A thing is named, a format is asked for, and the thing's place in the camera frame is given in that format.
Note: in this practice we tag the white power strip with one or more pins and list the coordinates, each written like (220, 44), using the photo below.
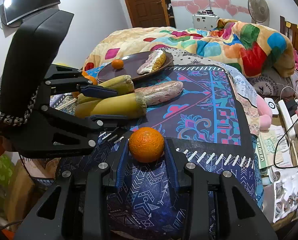
(289, 113)

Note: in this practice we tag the wall-mounted flat television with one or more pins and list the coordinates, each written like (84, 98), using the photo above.
(15, 10)

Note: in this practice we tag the wooden bed headboard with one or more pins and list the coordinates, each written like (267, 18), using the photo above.
(290, 30)

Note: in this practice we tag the small tangerine on plate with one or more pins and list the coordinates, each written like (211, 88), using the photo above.
(117, 64)

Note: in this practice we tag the white box appliance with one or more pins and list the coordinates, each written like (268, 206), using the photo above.
(205, 20)

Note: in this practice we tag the large orange with sticker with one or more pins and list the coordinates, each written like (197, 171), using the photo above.
(92, 79)

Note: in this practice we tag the colourful patchwork blanket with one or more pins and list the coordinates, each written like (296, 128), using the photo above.
(250, 48)

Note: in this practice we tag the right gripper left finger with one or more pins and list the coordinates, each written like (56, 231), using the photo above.
(75, 206)

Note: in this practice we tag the rough-skinned orange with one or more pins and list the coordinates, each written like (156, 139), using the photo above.
(146, 145)

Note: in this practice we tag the dark purple round plate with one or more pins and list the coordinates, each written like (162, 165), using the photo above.
(131, 64)

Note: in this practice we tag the pink plush toy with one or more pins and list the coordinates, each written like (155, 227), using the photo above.
(265, 113)

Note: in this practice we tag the patterned blue bed cloth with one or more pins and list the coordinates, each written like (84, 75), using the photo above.
(207, 124)

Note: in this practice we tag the brown wooden door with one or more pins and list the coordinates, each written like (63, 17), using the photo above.
(148, 13)

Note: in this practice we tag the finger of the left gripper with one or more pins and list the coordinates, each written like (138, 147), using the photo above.
(69, 136)
(62, 79)

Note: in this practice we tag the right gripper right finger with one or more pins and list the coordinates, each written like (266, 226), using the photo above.
(237, 215)

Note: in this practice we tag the standing electric fan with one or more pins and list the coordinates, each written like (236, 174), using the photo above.
(258, 10)

